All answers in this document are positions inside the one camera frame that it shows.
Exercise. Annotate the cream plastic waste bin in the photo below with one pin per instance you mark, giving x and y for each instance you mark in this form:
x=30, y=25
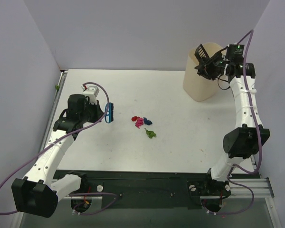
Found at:
x=197, y=87

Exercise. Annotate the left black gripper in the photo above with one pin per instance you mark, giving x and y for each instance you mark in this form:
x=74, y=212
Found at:
x=100, y=112

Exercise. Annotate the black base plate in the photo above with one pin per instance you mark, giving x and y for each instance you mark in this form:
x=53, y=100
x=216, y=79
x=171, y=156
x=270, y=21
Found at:
x=83, y=201

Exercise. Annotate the blue paper scrap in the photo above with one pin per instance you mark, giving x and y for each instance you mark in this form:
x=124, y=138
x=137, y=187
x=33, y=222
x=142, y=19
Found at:
x=146, y=121

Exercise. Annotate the green paper scrap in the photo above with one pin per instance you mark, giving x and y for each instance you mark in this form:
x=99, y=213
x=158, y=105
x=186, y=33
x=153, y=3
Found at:
x=150, y=134

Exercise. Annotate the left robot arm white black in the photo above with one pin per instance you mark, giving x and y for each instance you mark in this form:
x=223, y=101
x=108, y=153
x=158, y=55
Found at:
x=35, y=193

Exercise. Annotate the aluminium frame rail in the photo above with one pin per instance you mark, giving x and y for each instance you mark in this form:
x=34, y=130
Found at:
x=251, y=187

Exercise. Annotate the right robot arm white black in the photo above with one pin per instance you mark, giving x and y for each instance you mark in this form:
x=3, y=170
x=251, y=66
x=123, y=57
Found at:
x=249, y=134

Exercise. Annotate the black slotted scoop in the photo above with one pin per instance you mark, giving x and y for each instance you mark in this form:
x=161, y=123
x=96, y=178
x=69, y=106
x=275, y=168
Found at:
x=201, y=55

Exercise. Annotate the blue hand brush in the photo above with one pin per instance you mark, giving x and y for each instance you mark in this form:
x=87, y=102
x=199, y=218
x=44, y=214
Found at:
x=109, y=115

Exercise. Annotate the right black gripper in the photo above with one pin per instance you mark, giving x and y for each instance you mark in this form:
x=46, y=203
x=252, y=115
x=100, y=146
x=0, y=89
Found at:
x=208, y=65

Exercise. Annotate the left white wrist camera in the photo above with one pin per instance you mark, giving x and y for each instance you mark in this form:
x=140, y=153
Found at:
x=91, y=91

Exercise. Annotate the pink paper scrap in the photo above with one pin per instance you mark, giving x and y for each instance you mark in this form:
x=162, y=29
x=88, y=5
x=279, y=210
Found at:
x=139, y=122

